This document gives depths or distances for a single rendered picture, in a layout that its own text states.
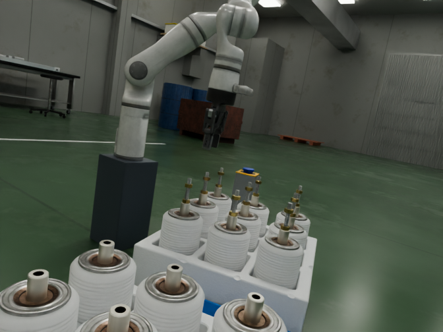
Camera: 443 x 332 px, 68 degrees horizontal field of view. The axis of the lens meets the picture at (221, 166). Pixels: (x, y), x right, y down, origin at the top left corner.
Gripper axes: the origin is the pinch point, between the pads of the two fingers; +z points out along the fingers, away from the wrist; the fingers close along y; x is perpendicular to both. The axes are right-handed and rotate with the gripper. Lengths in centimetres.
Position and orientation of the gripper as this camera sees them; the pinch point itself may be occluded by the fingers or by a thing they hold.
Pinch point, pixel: (210, 143)
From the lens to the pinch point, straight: 87.3
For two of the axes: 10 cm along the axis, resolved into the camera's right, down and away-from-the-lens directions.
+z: -2.1, 9.6, 2.0
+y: -2.5, 1.4, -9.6
